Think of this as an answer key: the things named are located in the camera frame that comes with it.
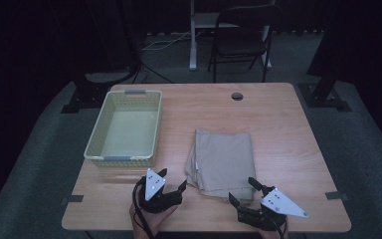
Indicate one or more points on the black metal stand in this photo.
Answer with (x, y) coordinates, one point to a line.
(89, 93)
(323, 93)

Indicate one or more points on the black folding chair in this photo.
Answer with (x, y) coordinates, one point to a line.
(242, 43)

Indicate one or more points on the white desk frame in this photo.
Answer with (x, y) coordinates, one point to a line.
(193, 40)

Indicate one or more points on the beige garment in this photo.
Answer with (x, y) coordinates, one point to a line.
(224, 159)

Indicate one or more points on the person's left hand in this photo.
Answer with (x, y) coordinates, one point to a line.
(152, 222)

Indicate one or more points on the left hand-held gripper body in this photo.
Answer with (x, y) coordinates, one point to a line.
(154, 186)

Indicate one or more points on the light green perforated plastic basket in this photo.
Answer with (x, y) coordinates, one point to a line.
(129, 132)

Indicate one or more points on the person's right hand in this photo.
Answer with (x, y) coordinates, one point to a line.
(273, 235)

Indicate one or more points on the round grey table grommet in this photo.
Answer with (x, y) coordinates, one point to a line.
(237, 96)

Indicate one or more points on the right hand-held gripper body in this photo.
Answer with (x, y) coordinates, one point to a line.
(278, 204)

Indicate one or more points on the grey tape piece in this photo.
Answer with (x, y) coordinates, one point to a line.
(76, 198)
(335, 195)

